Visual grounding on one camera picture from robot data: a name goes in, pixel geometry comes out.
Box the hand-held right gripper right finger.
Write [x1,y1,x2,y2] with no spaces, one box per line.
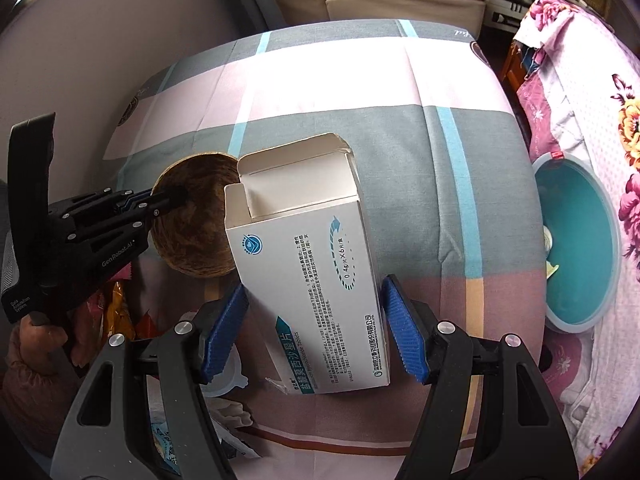
[380,274,581,480]

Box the teal trash bin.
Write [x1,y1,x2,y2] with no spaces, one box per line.
[531,152,623,333]

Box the wooden bed frame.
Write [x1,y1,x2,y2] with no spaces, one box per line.
[500,40,531,91]

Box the person's left hand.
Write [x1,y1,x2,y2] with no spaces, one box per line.
[17,310,68,356]

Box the white teal medicine box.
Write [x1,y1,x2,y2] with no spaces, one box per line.
[223,132,391,395]

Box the orange snack bag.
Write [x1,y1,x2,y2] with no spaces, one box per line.
[97,280,138,341]

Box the light blue snack packet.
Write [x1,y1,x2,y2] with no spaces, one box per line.
[150,422,181,476]

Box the red snack packet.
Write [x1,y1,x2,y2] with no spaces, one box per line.
[135,310,166,341]

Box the brown coconut shell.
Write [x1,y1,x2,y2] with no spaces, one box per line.
[150,152,241,277]

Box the white plastic lid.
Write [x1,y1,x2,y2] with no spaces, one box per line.
[200,350,250,398]

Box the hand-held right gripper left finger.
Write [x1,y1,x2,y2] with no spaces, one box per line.
[50,282,251,480]

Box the plaid tablecloth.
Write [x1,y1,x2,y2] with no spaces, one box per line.
[102,19,548,480]

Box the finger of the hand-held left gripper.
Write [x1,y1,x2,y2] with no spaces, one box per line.
[47,186,188,212]
[60,200,173,243]

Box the pink floral bedsheet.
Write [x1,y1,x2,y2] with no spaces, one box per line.
[515,0,640,476]

